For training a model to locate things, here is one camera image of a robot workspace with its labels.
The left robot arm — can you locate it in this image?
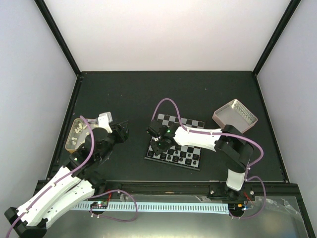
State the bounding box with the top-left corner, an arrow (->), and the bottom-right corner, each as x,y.
4,118 -> 129,238

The gold tin with white pieces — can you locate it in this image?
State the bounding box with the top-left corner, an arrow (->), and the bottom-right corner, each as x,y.
65,118 -> 90,153

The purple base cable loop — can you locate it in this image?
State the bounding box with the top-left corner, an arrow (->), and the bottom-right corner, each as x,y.
89,189 -> 138,222

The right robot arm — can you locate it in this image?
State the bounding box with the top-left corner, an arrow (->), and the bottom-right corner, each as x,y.
147,120 -> 254,200

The pink metal tin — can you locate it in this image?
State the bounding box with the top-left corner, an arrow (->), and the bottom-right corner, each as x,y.
212,99 -> 258,133

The white slotted cable duct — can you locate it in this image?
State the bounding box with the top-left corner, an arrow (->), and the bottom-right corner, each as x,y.
72,201 -> 229,215

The black and white chessboard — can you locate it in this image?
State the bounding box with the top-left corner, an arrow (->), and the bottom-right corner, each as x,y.
144,114 -> 205,171

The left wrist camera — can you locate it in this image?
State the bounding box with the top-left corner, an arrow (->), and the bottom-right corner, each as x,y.
98,112 -> 113,133

